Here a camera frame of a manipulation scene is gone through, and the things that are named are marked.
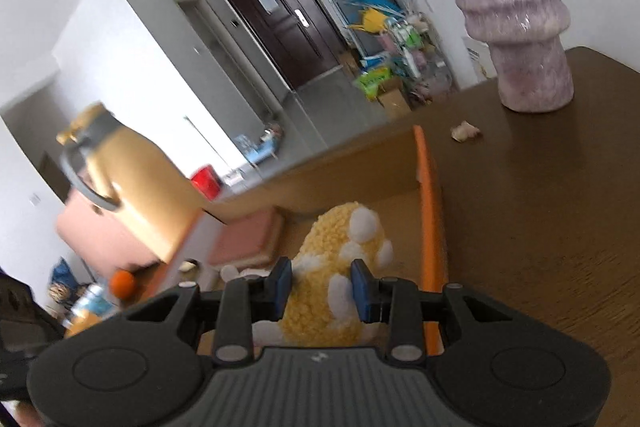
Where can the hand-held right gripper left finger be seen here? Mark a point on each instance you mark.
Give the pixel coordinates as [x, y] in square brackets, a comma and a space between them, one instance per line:
[281, 287]

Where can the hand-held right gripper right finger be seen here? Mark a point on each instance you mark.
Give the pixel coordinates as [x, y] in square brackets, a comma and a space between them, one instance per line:
[360, 294]

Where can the yellow white-spotted plush toy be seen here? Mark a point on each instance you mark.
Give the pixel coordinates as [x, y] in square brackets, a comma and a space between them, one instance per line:
[325, 247]

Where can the red cardboard box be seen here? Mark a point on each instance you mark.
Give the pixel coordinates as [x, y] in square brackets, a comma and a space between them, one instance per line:
[400, 212]

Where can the pink sponge block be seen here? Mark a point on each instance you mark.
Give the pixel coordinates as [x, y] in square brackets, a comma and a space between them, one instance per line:
[245, 237]

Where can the small cream object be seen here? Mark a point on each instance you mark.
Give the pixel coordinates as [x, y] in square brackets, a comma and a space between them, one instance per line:
[188, 266]

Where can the red container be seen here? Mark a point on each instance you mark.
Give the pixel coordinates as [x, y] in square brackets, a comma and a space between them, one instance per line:
[206, 181]

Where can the blue floor toy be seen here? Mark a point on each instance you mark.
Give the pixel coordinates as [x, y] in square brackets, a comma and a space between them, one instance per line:
[260, 147]

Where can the orange fruit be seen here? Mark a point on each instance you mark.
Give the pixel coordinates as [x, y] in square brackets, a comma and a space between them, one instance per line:
[123, 284]

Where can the yellow thermos jug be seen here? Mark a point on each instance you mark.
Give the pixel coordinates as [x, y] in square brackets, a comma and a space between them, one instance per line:
[135, 177]

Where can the fallen dried petal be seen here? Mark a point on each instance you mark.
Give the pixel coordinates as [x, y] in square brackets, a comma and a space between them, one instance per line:
[466, 132]

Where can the brown cardboard floor box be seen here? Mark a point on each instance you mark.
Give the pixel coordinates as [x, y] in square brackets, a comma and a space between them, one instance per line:
[395, 102]

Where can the green packet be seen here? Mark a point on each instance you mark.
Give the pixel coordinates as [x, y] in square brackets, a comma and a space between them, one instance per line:
[375, 82]

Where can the blue snack packet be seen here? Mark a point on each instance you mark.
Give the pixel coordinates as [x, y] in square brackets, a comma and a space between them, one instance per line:
[62, 279]

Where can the dark brown door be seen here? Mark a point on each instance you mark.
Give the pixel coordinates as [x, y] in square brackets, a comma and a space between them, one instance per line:
[280, 17]

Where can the purple ribbed vase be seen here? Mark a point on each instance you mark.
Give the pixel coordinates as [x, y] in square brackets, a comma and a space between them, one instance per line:
[520, 32]

